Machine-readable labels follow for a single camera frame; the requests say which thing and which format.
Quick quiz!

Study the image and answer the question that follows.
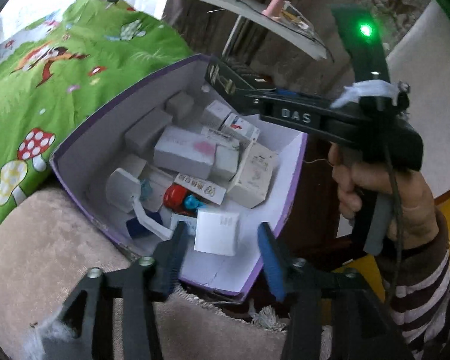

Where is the red toy car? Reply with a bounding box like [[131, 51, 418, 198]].
[[163, 183, 191, 211]]

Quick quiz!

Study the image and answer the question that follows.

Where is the white fibre tuft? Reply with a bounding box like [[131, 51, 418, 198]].
[[22, 317, 78, 360]]

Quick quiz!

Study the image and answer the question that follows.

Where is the person's right hand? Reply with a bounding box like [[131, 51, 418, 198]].
[[327, 143, 440, 250]]

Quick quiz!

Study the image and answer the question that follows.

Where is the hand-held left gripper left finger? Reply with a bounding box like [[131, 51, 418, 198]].
[[41, 220, 188, 360]]

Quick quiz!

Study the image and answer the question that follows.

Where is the person's right forearm striped sleeve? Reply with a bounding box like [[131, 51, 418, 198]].
[[375, 210, 450, 347]]

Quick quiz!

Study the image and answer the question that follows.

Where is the white box with pink spot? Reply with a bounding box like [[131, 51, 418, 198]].
[[152, 125, 219, 181]]

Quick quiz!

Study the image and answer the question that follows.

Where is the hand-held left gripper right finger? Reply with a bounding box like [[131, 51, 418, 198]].
[[257, 223, 413, 360]]

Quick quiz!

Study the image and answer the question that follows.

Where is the large grey box figure print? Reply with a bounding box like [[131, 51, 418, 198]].
[[228, 142, 279, 209]]

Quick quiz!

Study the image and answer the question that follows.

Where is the white shelf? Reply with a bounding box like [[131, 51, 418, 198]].
[[133, 0, 329, 61]]

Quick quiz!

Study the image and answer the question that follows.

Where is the small white box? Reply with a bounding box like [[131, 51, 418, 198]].
[[200, 99, 233, 128]]

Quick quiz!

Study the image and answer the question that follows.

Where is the green cartoon printed blanket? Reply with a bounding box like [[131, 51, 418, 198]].
[[0, 0, 194, 234]]

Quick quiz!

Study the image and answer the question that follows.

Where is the white plastic holder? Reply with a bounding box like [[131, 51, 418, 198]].
[[105, 167, 173, 241]]

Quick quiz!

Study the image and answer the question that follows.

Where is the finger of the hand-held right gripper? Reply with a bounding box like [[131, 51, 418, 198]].
[[230, 88, 275, 116], [274, 88, 324, 97]]

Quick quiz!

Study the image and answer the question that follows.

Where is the beige plush sofa cover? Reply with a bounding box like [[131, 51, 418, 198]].
[[0, 185, 325, 360]]

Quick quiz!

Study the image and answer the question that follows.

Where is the white box with barcode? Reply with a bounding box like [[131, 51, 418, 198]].
[[194, 209, 241, 257]]

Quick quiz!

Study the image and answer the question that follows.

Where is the purple storage box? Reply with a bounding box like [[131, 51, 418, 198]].
[[49, 53, 308, 303]]

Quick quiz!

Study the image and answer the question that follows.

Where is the teal lattice toy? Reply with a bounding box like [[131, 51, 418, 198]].
[[183, 194, 204, 211]]

